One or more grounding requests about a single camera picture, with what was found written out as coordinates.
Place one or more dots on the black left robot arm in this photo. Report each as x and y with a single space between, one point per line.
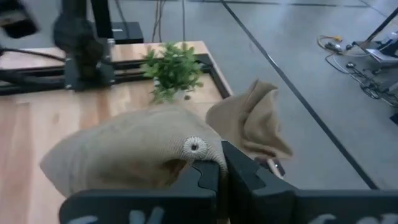
77 37

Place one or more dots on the black stand leg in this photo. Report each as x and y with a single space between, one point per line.
382 26

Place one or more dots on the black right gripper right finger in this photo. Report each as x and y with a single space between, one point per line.
280 205

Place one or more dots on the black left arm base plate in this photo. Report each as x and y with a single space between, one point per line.
105 77

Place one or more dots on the small green potted plant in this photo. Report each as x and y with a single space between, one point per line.
172 71

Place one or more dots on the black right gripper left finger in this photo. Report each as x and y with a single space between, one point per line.
140 207

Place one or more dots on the grey laptop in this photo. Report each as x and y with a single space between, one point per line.
382 54

